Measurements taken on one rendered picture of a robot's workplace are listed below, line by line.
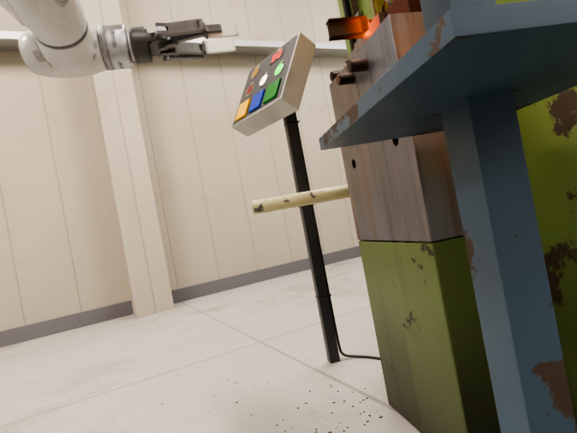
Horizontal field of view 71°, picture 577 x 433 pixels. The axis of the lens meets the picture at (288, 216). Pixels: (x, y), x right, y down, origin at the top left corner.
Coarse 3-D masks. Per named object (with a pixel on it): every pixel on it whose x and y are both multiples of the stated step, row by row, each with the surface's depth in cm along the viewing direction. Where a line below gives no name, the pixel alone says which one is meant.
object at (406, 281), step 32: (384, 256) 99; (416, 256) 84; (448, 256) 78; (384, 288) 102; (416, 288) 86; (448, 288) 78; (384, 320) 106; (416, 320) 89; (448, 320) 77; (384, 352) 110; (416, 352) 91; (448, 352) 78; (480, 352) 78; (416, 384) 94; (448, 384) 80; (480, 384) 78; (416, 416) 97; (448, 416) 83; (480, 416) 78
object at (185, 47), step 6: (186, 42) 94; (192, 42) 95; (180, 48) 93; (186, 48) 94; (192, 48) 95; (198, 48) 95; (162, 54) 91; (168, 54) 92; (174, 54) 93; (192, 54) 96; (198, 54) 96; (204, 54) 97
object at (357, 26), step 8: (352, 16) 99; (328, 24) 98; (336, 24) 98; (344, 24) 99; (352, 24) 99; (360, 24) 99; (328, 32) 99; (336, 32) 98; (344, 32) 99; (352, 32) 99; (360, 32) 99
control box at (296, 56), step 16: (288, 48) 144; (304, 48) 142; (272, 64) 150; (288, 64) 138; (304, 64) 141; (256, 80) 158; (272, 80) 144; (288, 80) 136; (304, 80) 140; (288, 96) 135; (256, 112) 145; (272, 112) 142; (288, 112) 140; (240, 128) 159; (256, 128) 156
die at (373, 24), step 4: (380, 12) 93; (384, 12) 93; (376, 16) 94; (380, 16) 93; (384, 16) 93; (372, 20) 98; (376, 20) 94; (380, 20) 93; (368, 24) 98; (372, 24) 97; (376, 24) 95; (372, 28) 97; (376, 28) 95; (368, 32) 99; (372, 32) 97; (364, 36) 102; (368, 36) 99; (356, 40) 106; (360, 40) 104; (364, 40) 102; (356, 44) 106; (360, 44) 105; (356, 48) 107; (352, 52) 110; (352, 56) 110
